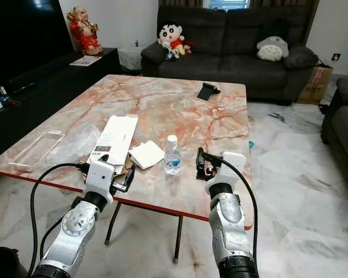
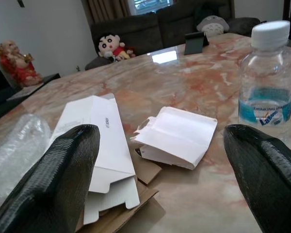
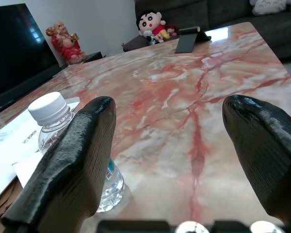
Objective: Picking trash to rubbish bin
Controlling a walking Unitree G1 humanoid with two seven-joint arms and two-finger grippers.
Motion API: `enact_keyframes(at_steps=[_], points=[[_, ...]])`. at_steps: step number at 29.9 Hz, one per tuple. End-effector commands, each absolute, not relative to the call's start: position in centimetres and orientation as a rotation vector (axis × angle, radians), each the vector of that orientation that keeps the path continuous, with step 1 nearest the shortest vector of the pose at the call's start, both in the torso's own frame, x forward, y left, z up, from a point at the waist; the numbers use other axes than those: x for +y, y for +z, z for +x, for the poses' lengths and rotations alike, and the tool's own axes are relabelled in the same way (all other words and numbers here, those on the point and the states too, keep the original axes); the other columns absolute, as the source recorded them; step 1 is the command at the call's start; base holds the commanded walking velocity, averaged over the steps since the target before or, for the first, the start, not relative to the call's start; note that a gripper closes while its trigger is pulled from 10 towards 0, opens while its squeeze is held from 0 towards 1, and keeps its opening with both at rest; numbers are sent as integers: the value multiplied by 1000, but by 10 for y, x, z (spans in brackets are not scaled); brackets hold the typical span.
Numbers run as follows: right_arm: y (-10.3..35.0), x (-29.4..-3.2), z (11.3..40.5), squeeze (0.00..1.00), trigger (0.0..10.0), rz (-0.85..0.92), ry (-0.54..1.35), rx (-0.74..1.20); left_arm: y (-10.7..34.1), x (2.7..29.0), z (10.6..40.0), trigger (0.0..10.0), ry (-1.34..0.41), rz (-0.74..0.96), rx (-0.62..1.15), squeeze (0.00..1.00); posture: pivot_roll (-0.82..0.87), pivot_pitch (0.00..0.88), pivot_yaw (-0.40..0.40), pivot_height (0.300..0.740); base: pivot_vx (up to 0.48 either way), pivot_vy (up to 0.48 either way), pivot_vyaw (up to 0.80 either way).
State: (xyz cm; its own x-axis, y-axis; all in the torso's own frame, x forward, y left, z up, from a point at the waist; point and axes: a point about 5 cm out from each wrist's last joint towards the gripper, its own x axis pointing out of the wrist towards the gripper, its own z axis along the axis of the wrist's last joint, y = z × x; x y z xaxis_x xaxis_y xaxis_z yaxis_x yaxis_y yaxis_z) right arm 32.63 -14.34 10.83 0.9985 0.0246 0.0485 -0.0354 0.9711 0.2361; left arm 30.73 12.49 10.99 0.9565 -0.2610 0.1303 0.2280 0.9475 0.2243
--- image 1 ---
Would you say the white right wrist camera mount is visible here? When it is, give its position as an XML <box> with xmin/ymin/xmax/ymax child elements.
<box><xmin>204</xmin><ymin>151</ymin><xmax>248</xmax><ymax>198</ymax></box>

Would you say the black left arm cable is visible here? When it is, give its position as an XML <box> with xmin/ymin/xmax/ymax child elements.
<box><xmin>27</xmin><ymin>162</ymin><xmax>89</xmax><ymax>277</ymax></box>

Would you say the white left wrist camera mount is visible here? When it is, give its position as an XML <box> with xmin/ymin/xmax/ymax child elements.
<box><xmin>85</xmin><ymin>155</ymin><xmax>117</xmax><ymax>198</ymax></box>

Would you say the brown cardboard piece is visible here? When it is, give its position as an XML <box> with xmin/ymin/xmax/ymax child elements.
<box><xmin>117</xmin><ymin>158</ymin><xmax>138</xmax><ymax>175</ymax></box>

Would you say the bright window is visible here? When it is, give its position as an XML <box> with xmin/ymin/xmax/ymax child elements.
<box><xmin>206</xmin><ymin>0</ymin><xmax>251</xmax><ymax>11</ymax></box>

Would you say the brown cardboard carton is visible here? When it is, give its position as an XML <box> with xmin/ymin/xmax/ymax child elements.
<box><xmin>297</xmin><ymin>60</ymin><xmax>334</xmax><ymax>105</ymax></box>

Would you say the clear plastic tray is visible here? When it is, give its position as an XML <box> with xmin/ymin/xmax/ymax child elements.
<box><xmin>13</xmin><ymin>130</ymin><xmax>66</xmax><ymax>170</ymax></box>

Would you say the black flat television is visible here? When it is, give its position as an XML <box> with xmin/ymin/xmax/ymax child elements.
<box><xmin>0</xmin><ymin>0</ymin><xmax>76</xmax><ymax>87</ymax></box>

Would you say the clear crumpled plastic bag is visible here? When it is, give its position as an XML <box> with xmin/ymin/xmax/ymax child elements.
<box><xmin>49</xmin><ymin>125</ymin><xmax>102</xmax><ymax>169</ymax></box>

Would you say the black phone stand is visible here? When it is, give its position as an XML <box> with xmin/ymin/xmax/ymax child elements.
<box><xmin>198</xmin><ymin>82</ymin><xmax>222</xmax><ymax>102</ymax></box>

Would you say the dark grey fabric sofa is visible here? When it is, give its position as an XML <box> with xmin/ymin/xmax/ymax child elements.
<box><xmin>141</xmin><ymin>6</ymin><xmax>320</xmax><ymax>106</ymax></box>

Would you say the white lace covered side table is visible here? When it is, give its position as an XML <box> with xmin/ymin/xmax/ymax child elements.
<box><xmin>118</xmin><ymin>45</ymin><xmax>144</xmax><ymax>71</ymax></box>

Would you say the red gold deity figurine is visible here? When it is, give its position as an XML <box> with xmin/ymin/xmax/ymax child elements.
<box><xmin>67</xmin><ymin>6</ymin><xmax>104</xmax><ymax>56</ymax></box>

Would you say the dark grey armchair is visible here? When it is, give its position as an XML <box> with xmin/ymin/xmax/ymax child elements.
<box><xmin>320</xmin><ymin>55</ymin><xmax>348</xmax><ymax>195</ymax></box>

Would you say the black television console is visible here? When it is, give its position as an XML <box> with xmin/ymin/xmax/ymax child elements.
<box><xmin>0</xmin><ymin>47</ymin><xmax>121</xmax><ymax>163</ymax></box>

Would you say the long white cardboard box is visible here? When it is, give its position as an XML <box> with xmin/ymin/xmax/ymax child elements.
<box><xmin>90</xmin><ymin>115</ymin><xmax>139</xmax><ymax>166</ymax></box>

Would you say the grey white Totoro plush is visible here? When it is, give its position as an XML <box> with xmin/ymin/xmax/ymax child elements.
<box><xmin>256</xmin><ymin>20</ymin><xmax>291</xmax><ymax>62</ymax></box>

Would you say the white red booklet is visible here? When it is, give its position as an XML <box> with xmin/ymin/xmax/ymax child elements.
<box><xmin>69</xmin><ymin>56</ymin><xmax>103</xmax><ymax>67</ymax></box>

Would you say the cartoon boy plush red shirt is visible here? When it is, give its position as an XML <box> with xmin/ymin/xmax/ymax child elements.
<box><xmin>158</xmin><ymin>22</ymin><xmax>187</xmax><ymax>58</ymax></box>

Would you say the small white cardboard box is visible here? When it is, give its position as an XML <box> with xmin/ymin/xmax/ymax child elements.
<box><xmin>129</xmin><ymin>141</ymin><xmax>166</xmax><ymax>170</ymax></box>

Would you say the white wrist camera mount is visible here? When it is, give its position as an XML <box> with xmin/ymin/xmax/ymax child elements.
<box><xmin>85</xmin><ymin>155</ymin><xmax>117</xmax><ymax>198</ymax></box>
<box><xmin>204</xmin><ymin>151</ymin><xmax>248</xmax><ymax>198</ymax></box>

